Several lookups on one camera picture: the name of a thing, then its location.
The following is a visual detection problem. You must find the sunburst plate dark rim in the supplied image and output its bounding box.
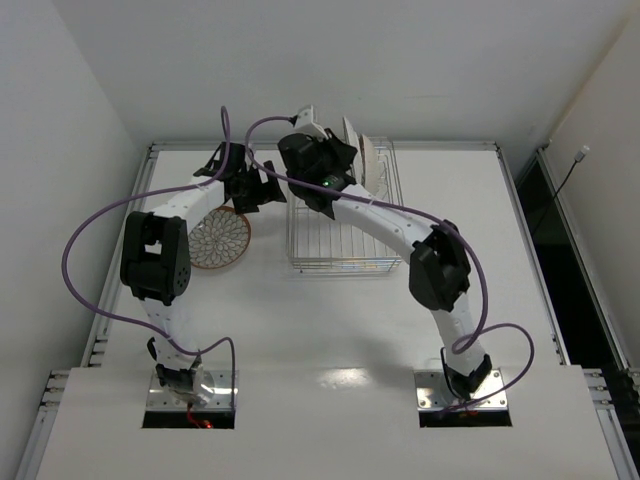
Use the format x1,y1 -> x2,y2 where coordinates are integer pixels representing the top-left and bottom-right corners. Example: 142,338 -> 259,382
342,117 -> 360,149

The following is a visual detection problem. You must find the floral plate orange rim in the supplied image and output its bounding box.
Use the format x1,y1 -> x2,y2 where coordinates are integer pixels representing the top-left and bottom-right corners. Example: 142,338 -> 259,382
360,135 -> 381,196
188,206 -> 252,270

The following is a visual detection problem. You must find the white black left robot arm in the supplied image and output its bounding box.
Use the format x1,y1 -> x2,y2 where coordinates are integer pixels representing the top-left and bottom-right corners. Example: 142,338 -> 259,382
120,143 -> 286,406

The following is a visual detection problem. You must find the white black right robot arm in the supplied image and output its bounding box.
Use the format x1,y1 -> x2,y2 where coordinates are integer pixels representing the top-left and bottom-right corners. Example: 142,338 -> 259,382
278,133 -> 492,400

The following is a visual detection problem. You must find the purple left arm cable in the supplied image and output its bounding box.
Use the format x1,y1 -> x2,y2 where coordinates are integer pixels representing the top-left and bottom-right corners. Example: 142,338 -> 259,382
61,104 -> 237,412

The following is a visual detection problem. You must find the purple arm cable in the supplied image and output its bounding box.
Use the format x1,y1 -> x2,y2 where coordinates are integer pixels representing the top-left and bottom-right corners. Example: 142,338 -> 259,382
61,104 -> 237,412
244,115 -> 535,416

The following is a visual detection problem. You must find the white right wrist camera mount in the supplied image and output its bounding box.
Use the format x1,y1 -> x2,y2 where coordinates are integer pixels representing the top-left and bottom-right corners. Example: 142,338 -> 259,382
293,105 -> 329,141

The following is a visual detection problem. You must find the chrome wire dish rack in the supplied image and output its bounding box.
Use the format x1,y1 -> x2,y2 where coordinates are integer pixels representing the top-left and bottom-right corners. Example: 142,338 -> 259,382
285,137 -> 407,274

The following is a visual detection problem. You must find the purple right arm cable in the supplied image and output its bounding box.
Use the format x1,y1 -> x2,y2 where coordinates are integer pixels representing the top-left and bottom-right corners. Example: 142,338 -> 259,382
244,115 -> 535,416

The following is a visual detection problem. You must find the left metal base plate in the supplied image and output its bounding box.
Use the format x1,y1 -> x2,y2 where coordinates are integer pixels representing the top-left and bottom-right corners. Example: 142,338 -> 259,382
145,370 -> 238,413

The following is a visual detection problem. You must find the metal base plate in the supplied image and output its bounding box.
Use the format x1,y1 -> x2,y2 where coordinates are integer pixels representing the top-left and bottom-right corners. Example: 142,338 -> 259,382
145,370 -> 238,413
414,369 -> 508,413

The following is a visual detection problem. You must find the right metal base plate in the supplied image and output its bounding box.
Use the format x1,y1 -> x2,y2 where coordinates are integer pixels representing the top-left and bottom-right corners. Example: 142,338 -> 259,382
414,369 -> 508,413

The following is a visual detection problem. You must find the black wall cable white plug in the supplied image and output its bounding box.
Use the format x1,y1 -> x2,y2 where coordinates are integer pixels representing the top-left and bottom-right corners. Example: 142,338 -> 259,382
552,145 -> 590,202

